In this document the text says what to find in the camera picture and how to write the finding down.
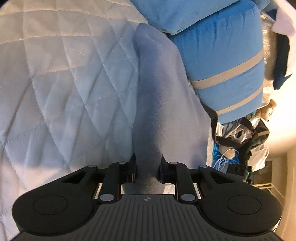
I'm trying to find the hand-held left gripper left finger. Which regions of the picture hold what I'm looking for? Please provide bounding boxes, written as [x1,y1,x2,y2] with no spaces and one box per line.
[61,153,139,204]

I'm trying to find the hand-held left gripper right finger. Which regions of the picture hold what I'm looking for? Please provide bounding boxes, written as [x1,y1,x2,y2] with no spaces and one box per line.
[159,154,236,204]

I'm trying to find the lavender grey sweatpants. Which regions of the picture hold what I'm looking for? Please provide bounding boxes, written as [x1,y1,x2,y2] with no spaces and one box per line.
[132,23,213,195]

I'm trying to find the beige plush item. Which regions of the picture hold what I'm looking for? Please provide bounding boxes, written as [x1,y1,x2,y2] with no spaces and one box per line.
[218,145,236,158]

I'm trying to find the black electronic device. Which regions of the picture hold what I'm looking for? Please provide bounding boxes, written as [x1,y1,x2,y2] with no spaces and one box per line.
[225,164,253,183]

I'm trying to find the crumpled white cloth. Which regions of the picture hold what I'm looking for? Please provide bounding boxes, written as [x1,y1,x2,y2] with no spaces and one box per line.
[217,122,243,139]

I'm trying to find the white plastic bag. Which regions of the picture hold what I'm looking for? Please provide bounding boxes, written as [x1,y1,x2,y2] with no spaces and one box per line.
[251,141,270,172]

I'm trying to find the black bag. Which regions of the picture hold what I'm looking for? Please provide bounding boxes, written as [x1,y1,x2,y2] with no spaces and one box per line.
[238,118,270,167]

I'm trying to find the quilted pale bedspread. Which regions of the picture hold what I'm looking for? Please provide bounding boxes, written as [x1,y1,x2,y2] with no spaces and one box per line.
[0,0,215,232]

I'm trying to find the brown teddy bear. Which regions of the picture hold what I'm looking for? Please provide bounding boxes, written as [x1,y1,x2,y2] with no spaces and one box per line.
[257,100,278,122]

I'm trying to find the blue pillow with beige stripes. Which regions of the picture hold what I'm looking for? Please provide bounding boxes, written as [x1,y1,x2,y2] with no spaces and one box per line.
[129,0,255,35]
[170,5,265,124]

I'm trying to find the floral lace bed cover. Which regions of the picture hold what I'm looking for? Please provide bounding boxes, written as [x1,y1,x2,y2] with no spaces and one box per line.
[260,11,278,109]

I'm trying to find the pale pink cloth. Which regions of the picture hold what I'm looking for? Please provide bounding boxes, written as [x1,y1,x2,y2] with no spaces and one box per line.
[272,5,296,77]

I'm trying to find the black strap with red edge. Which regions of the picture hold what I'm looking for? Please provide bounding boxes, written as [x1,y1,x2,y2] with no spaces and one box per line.
[205,107,255,145]

